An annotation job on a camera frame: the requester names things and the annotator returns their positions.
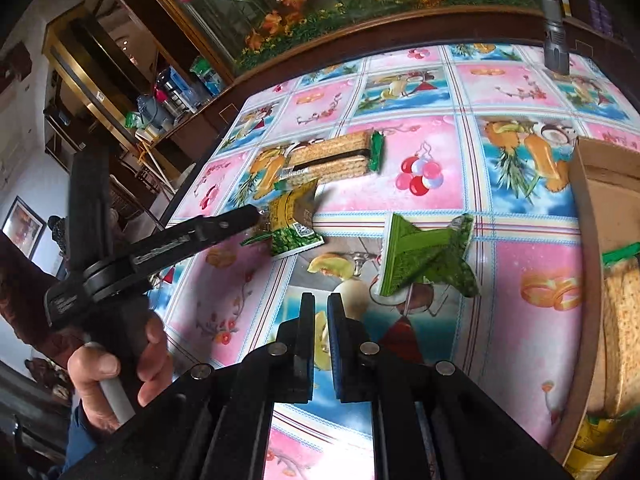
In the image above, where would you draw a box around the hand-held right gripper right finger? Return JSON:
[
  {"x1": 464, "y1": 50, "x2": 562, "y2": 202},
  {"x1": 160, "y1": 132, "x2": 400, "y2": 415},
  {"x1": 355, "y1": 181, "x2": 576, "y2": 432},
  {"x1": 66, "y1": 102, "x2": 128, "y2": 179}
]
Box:
[{"x1": 327, "y1": 292, "x2": 576, "y2": 480}]

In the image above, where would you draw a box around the framed wall picture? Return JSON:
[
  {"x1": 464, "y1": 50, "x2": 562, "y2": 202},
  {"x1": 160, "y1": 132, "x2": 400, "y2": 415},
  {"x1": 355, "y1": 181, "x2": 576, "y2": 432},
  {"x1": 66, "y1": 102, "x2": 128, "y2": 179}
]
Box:
[{"x1": 2, "y1": 196, "x2": 47, "y2": 261}]

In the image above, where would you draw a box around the person's left hand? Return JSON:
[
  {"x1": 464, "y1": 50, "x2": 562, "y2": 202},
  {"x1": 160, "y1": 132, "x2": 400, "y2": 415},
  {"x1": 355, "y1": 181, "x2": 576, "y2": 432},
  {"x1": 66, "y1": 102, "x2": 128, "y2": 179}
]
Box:
[{"x1": 67, "y1": 312, "x2": 176, "y2": 436}]

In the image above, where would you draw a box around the crinkled green snack packet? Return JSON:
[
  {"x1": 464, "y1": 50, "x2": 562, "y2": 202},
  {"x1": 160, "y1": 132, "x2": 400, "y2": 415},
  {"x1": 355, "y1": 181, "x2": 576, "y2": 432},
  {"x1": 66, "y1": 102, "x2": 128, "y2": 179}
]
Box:
[{"x1": 375, "y1": 212, "x2": 481, "y2": 298}]

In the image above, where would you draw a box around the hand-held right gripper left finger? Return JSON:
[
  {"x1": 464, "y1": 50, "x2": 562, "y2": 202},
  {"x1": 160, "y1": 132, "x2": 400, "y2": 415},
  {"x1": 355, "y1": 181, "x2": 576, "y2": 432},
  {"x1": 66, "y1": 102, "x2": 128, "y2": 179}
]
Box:
[{"x1": 65, "y1": 292, "x2": 317, "y2": 480}]

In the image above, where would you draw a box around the small green snack packet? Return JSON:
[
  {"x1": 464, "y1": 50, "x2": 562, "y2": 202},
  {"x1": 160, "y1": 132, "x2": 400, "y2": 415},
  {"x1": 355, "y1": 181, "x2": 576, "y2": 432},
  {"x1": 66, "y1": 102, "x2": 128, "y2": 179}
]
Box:
[{"x1": 240, "y1": 220, "x2": 326, "y2": 261}]

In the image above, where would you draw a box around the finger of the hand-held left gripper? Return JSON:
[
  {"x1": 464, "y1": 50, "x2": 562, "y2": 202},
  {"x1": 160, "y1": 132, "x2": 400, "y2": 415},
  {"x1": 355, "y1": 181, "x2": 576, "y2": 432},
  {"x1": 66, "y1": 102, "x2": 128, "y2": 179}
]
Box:
[{"x1": 127, "y1": 205, "x2": 262, "y2": 273}]

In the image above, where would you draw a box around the grey metal flashlight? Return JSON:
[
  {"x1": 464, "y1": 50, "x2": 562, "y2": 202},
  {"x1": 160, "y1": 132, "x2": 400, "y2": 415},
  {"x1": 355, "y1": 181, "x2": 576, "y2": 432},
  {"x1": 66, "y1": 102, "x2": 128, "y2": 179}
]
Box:
[{"x1": 530, "y1": 0, "x2": 571, "y2": 76}]

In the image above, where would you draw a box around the cardboard box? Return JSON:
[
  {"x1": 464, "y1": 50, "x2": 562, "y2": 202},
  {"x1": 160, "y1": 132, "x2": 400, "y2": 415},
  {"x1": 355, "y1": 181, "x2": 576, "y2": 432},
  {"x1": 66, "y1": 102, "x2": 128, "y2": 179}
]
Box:
[{"x1": 550, "y1": 136, "x2": 640, "y2": 466}]

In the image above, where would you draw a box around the green-ended cracker packet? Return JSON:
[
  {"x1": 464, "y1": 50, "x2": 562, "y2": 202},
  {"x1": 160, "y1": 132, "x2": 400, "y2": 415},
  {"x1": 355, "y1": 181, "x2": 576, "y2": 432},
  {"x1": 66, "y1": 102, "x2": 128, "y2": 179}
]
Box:
[
  {"x1": 597, "y1": 242, "x2": 640, "y2": 418},
  {"x1": 280, "y1": 129, "x2": 388, "y2": 186}
]

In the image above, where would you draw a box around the bright yellow snack packet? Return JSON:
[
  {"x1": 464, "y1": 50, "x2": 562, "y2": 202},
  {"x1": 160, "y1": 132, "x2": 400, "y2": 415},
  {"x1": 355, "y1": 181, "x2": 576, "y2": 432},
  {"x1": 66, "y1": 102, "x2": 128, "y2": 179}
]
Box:
[{"x1": 565, "y1": 412, "x2": 636, "y2": 471}]

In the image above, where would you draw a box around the green and white carton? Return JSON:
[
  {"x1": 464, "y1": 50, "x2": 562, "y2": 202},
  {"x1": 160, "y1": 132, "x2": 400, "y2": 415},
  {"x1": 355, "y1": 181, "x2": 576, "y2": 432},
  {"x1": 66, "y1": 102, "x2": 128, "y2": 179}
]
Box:
[{"x1": 191, "y1": 56, "x2": 224, "y2": 97}]

